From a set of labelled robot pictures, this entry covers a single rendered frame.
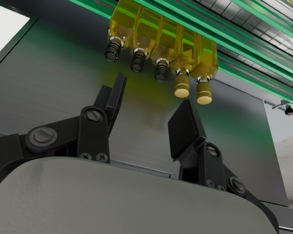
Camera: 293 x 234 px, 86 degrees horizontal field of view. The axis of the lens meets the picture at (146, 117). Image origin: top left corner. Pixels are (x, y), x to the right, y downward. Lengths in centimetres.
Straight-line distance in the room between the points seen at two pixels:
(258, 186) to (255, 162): 8
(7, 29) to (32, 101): 23
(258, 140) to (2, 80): 83
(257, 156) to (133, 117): 50
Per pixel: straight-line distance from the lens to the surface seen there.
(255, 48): 59
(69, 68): 48
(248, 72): 71
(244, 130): 73
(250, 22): 63
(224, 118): 67
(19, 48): 53
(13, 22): 61
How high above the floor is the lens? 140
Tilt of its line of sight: 29 degrees down
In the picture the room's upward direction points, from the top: 170 degrees counter-clockwise
